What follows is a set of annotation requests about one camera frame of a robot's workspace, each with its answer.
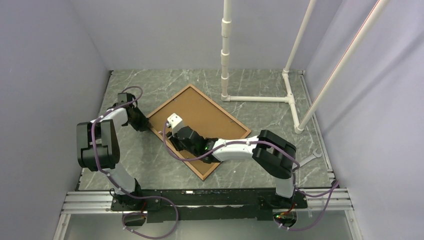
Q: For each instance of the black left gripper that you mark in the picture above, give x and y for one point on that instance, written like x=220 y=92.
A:
x=143 y=125

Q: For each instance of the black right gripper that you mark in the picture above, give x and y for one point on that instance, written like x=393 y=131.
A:
x=174 y=140

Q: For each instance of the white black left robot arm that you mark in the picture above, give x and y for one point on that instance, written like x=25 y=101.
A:
x=98 y=146

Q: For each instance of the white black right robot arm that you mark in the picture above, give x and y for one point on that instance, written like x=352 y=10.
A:
x=274 y=154

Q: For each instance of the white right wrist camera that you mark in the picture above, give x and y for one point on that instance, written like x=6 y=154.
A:
x=175 y=123

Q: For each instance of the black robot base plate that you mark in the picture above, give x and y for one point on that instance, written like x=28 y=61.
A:
x=210 y=204

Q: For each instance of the aluminium rail frame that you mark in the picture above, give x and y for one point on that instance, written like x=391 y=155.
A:
x=168 y=149

